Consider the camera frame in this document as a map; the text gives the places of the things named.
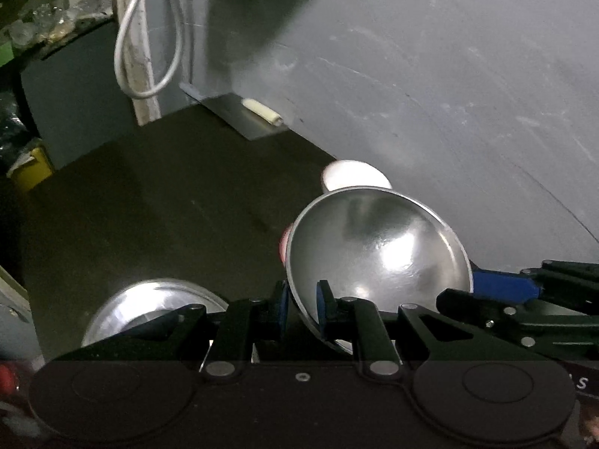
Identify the stainless steel bowl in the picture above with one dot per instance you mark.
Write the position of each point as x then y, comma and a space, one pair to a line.
383, 243

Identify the cream paper roll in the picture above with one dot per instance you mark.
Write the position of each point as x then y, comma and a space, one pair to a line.
262, 112

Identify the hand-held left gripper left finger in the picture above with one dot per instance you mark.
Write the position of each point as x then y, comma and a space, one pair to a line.
282, 309

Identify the pile of clear plastic bags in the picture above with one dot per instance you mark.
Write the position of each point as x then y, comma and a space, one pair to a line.
56, 18

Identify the green box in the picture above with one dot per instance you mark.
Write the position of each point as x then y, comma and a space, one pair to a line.
5, 54

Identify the black plastic bag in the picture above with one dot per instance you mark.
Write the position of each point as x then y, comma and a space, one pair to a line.
11, 131

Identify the yellow box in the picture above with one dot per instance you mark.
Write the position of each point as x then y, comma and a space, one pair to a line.
32, 170

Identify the grey cabinet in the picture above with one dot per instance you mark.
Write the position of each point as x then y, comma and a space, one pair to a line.
79, 103

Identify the cream door frame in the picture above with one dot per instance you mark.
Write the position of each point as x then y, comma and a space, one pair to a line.
146, 111

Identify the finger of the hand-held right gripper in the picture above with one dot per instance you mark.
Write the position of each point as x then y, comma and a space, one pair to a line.
468, 306
503, 285

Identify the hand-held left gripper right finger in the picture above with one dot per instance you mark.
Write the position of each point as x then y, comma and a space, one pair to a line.
322, 305

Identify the white ceramic bowl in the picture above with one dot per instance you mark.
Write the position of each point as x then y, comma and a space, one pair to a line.
351, 175
283, 245

